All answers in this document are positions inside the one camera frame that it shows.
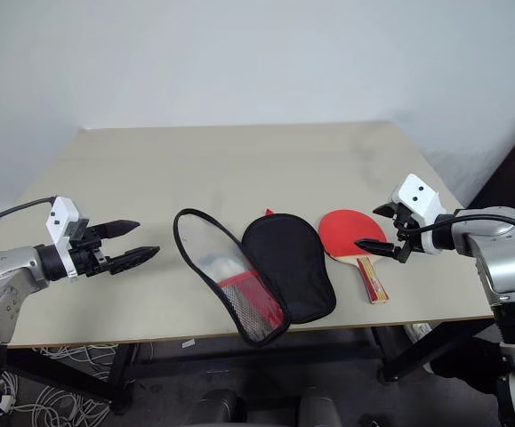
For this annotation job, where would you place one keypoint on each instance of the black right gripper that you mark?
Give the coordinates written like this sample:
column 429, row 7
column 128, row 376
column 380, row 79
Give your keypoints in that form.
column 409, row 238

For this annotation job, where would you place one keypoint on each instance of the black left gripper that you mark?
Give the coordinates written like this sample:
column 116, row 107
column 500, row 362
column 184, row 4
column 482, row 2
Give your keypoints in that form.
column 92, row 258

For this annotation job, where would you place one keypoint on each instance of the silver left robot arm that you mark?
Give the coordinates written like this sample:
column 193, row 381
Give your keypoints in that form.
column 3, row 271

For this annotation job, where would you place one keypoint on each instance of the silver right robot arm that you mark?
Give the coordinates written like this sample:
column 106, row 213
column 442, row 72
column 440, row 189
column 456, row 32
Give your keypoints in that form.
column 501, row 258

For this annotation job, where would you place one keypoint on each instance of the red table tennis paddle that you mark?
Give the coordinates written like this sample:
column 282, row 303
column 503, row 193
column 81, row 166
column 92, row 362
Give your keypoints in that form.
column 343, row 231

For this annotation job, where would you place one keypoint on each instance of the black paddle case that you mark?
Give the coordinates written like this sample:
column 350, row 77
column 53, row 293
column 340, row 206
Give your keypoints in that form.
column 288, row 262

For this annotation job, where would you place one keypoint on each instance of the red zipper pull tab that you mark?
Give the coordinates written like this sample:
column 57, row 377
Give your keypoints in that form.
column 269, row 211

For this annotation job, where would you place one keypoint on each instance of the small white sticker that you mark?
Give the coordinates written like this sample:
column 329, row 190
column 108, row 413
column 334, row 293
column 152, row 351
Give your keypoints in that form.
column 188, row 344

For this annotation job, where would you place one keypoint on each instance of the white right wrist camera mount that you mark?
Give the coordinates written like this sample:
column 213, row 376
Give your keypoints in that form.
column 419, row 195

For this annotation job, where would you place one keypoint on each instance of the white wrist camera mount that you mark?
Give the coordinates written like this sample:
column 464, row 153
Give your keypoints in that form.
column 63, row 213
column 419, row 195

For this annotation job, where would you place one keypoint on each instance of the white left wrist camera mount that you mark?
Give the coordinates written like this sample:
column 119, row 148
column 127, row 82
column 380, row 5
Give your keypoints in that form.
column 63, row 213

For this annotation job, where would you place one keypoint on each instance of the black metal table frame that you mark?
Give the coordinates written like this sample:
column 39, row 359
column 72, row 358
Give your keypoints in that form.
column 119, row 373

